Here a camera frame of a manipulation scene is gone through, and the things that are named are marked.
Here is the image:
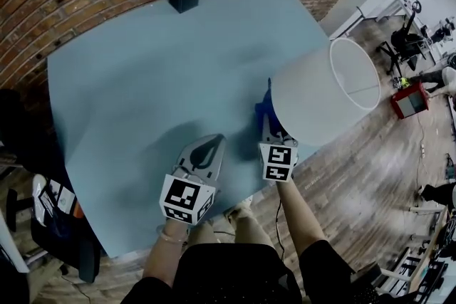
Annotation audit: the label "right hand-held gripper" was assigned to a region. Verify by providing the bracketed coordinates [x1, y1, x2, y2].
[257, 113, 299, 183]

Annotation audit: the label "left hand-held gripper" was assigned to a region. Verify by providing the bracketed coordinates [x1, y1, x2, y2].
[158, 133, 228, 226]

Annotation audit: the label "white shade lamp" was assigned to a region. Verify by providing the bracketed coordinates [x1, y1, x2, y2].
[271, 36, 380, 147]

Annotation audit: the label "person's right forearm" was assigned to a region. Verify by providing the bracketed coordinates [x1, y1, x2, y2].
[275, 177, 322, 258]

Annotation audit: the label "person's left forearm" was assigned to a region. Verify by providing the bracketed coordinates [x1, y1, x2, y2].
[141, 216, 190, 295]

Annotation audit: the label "person's legs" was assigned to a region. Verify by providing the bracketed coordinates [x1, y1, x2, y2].
[408, 65, 456, 94]
[187, 201, 277, 251]

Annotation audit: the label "person's black clothing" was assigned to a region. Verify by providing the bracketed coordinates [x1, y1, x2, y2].
[120, 239, 382, 304]

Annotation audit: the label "red box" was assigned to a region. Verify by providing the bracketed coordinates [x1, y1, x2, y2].
[390, 80, 429, 120]

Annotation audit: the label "black office chair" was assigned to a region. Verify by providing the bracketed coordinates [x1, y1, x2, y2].
[378, 0, 430, 78]

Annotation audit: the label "white bag with papers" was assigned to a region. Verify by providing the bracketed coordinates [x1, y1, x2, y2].
[31, 173, 78, 227]

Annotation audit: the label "black chair with dark jacket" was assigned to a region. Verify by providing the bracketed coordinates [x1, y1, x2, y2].
[6, 172, 102, 285]

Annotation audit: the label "black floor cable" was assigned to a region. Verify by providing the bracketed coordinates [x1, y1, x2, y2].
[274, 199, 286, 263]

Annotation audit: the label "pale wrist bracelet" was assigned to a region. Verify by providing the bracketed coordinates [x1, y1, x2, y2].
[159, 228, 189, 244]

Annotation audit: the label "white frame desk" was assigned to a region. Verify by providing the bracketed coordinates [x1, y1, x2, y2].
[328, 0, 410, 41]

